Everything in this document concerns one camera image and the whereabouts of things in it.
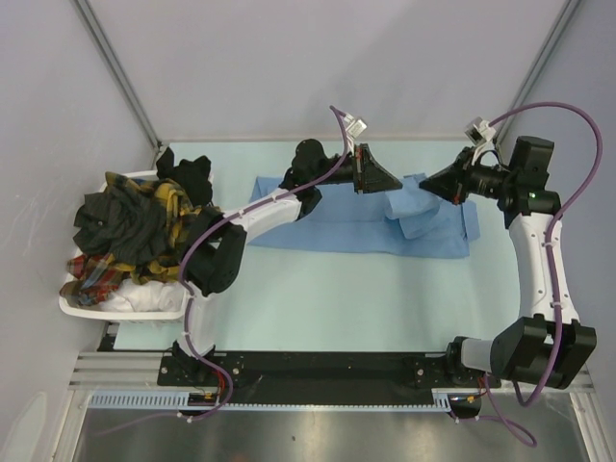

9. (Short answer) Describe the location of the right aluminium frame post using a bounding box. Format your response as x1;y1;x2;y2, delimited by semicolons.
494;0;581;145

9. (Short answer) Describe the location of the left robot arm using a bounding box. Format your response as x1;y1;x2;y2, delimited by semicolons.
178;139;402;385

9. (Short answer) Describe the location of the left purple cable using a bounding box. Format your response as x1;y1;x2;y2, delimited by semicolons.
176;104;362;424

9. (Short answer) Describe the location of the red plaid shirt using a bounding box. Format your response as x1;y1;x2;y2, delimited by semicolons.
60;254;135;308

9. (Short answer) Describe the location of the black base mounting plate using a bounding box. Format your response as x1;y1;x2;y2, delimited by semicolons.
157;346;481;407

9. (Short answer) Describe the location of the white slotted cable duct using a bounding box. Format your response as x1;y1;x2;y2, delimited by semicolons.
89;390;482;413

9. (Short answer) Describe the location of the left aluminium frame post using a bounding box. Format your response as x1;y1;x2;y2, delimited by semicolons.
71;0;161;149

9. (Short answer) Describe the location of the yellow plaid shirt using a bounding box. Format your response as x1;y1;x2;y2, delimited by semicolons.
105;172;219;284

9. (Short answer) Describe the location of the aluminium frame post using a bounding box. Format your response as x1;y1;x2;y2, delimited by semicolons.
71;0;161;149
494;0;581;145

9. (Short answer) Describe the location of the dark grey striped shirt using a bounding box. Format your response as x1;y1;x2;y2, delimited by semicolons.
73;187;168;266

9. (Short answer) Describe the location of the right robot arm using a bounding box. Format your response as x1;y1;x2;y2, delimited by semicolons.
420;137;597;389

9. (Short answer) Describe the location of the black shirt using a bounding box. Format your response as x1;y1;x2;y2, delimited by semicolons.
155;147;213;206

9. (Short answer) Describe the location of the white shirt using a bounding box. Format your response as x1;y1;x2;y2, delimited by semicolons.
100;280;185;313

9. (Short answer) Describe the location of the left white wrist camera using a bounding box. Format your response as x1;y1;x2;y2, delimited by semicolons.
343;114;368;144

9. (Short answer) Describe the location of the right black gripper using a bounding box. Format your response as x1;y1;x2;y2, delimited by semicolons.
420;146;516;206

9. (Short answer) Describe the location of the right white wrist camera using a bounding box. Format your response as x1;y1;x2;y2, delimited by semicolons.
464;117;496;149

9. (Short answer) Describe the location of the white laundry basket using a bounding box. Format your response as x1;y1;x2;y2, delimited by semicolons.
59;175;186;321

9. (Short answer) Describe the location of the aluminium front rail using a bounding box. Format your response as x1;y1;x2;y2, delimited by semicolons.
69;350;596;394

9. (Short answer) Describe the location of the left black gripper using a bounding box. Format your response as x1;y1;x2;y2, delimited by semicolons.
311;144;401;195

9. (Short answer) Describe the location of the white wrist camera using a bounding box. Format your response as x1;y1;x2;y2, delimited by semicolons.
343;114;368;144
464;117;496;149

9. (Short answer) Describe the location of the light blue long sleeve shirt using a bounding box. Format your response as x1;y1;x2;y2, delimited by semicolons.
250;173;480;259

